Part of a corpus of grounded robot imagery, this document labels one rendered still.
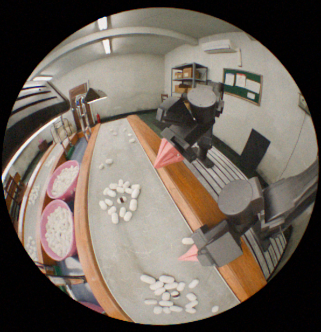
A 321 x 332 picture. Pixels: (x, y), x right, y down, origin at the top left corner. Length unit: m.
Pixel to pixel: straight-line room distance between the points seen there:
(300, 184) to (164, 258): 0.35
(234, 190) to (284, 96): 2.00
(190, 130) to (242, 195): 0.16
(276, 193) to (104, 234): 0.43
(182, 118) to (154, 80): 4.74
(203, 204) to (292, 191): 0.26
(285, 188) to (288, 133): 1.78
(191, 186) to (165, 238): 0.19
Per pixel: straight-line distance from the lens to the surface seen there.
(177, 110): 0.20
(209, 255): 0.15
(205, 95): 0.21
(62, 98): 0.16
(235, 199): 0.15
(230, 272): 0.36
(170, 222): 0.31
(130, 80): 4.72
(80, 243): 0.36
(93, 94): 0.52
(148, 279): 0.30
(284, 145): 2.01
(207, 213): 0.32
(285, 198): 0.22
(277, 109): 2.03
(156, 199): 0.34
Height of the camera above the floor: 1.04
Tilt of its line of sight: 43 degrees down
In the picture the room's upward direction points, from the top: straight up
